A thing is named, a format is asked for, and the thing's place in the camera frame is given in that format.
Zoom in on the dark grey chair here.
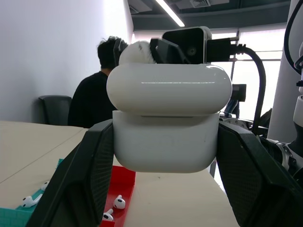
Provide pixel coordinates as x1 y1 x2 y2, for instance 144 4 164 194
38 95 72 126

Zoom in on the long ceiling light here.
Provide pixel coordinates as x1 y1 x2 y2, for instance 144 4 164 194
155 0 186 27

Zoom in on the right robot arm with camera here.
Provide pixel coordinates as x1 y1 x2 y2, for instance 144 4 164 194
259 0 303 183

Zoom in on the black torso cable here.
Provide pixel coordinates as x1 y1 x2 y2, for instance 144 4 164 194
284 0 303 70

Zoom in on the red plastic tray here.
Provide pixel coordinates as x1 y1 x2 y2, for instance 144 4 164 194
99 165 137 227

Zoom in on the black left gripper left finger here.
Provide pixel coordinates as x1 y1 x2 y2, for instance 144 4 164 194
25 119 115 227

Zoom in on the black background device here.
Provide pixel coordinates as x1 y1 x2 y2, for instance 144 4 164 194
232 83 247 103

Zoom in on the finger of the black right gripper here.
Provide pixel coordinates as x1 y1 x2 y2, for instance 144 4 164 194
150 37 190 64

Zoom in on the white earbud charging case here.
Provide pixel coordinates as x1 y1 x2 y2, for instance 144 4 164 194
106 62 233 175

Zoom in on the teal plastic tray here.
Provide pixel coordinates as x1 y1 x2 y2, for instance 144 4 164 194
0 157 65 227

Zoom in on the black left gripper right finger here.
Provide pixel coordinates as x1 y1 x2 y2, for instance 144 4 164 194
215 123 303 227

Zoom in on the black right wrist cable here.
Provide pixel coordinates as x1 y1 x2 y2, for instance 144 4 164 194
205 37 267 136

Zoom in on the person in black shirt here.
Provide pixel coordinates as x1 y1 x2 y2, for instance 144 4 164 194
68 35 130 129

